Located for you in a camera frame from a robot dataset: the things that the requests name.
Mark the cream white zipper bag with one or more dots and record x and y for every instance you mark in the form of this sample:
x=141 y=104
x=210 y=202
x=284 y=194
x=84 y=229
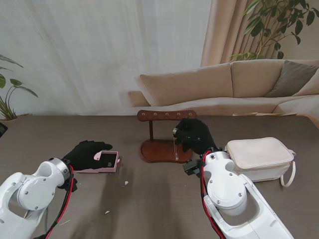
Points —
x=259 y=152

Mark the pink floral jewelry box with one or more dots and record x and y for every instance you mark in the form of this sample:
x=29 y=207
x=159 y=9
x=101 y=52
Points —
x=109 y=159

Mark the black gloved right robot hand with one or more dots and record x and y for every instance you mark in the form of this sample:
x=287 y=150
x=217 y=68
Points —
x=197 y=134

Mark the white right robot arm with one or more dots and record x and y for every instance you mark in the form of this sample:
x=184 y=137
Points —
x=229 y=194

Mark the tall dark-leaf houseplant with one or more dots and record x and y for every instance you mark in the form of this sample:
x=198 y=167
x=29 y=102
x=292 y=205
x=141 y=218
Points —
x=259 y=26

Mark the white sheer curtain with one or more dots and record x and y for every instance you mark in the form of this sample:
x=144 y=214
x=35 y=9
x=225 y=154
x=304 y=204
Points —
x=99 y=54

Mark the white paper scrap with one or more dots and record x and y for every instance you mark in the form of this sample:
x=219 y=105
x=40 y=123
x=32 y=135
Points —
x=125 y=183
x=107 y=212

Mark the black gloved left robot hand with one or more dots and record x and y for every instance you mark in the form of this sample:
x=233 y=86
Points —
x=79 y=154

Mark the beige pleated curtain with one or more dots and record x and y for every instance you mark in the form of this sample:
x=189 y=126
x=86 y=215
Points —
x=224 y=37

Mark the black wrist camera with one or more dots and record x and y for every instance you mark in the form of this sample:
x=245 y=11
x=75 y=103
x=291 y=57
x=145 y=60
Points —
x=74 y=185
x=190 y=168

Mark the thin pale sliver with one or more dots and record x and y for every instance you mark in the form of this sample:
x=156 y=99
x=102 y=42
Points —
x=64 y=222

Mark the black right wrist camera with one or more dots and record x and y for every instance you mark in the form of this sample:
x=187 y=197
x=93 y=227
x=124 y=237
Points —
x=190 y=168

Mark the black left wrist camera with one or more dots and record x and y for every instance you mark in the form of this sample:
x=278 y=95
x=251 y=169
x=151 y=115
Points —
x=74 y=185

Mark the beige sofa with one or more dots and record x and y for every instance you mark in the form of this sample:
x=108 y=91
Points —
x=187 y=84

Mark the black flat device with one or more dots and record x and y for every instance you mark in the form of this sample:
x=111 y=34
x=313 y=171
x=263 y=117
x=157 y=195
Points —
x=2 y=129

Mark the broad-leaf green houseplant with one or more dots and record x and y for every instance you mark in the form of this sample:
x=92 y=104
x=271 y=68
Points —
x=16 y=83

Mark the beige sofa cushion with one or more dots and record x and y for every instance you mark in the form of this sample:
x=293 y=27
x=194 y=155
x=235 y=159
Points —
x=311 y=87

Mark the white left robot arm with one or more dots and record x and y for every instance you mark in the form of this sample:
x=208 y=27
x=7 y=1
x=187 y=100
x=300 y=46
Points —
x=27 y=191

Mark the grey sofa cushion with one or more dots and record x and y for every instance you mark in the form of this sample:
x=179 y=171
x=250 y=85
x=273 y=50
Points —
x=291 y=79

